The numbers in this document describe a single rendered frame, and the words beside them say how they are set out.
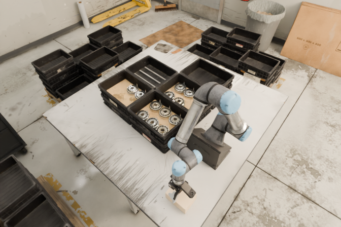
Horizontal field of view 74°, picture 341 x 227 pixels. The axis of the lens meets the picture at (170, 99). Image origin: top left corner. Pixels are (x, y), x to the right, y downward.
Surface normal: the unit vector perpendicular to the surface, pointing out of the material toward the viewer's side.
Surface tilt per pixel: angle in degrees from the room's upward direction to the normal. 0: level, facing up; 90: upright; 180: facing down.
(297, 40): 76
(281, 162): 0
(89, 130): 0
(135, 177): 0
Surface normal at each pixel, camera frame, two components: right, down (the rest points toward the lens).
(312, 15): -0.64, 0.43
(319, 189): -0.01, -0.70
